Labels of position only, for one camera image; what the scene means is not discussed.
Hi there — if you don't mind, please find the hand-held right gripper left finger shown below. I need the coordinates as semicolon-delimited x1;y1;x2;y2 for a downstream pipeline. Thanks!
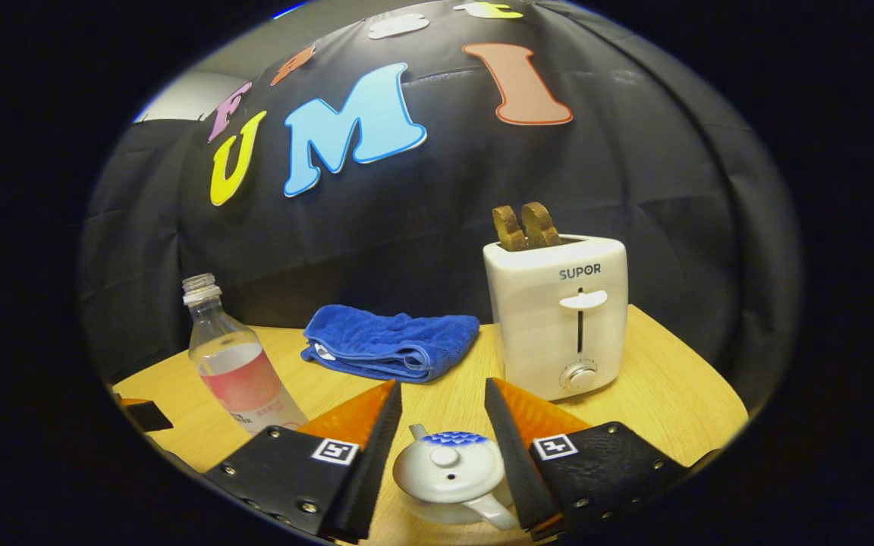
206;379;404;541

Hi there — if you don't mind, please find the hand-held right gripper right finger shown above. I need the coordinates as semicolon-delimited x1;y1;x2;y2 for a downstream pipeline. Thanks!
485;377;711;541

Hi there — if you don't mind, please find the white blue patterned teacup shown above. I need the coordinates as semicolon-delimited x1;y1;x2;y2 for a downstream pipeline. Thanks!
394;425;520;532

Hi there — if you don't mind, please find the white teacup lid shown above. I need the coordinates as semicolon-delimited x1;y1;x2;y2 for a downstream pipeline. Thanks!
394;431;507;504

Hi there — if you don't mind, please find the clear water bottle pink label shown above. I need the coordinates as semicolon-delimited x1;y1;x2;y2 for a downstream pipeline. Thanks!
182;273;309;435

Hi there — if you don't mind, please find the blue folded towel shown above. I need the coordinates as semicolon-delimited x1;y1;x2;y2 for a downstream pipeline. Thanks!
300;305;481;384

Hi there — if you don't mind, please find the white toaster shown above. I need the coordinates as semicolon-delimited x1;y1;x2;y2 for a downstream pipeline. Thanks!
483;235;629;401

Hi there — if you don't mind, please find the black backdrop cloth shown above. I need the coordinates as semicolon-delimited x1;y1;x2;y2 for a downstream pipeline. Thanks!
80;0;800;410

